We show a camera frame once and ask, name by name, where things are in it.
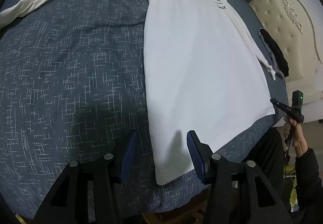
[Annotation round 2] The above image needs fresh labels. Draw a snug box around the white long sleeve shirt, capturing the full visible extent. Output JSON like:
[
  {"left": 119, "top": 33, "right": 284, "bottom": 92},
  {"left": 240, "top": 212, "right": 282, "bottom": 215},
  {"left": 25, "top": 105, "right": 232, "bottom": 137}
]
[{"left": 1, "top": 0, "right": 275, "bottom": 185}]

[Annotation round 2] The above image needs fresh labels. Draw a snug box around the cream tufted headboard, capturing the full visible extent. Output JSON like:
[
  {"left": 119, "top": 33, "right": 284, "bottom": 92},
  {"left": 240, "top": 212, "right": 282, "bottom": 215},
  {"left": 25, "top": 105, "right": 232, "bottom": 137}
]
[{"left": 250, "top": 0, "right": 322, "bottom": 122}]

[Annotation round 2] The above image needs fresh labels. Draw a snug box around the person right dark sleeve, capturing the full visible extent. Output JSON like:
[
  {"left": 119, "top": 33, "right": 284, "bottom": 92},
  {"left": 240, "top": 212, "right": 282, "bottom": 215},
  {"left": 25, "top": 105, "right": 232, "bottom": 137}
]
[{"left": 295, "top": 148, "right": 322, "bottom": 223}]

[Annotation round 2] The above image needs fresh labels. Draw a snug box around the person right hand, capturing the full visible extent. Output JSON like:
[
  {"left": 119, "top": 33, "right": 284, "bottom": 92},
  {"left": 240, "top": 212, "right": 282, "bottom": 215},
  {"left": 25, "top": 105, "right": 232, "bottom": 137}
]
[{"left": 283, "top": 116, "right": 308, "bottom": 157}]

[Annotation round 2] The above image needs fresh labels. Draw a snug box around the blue bed sheet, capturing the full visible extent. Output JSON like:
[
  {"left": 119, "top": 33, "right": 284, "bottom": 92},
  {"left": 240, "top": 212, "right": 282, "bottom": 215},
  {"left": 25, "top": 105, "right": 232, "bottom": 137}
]
[{"left": 0, "top": 0, "right": 290, "bottom": 221}]

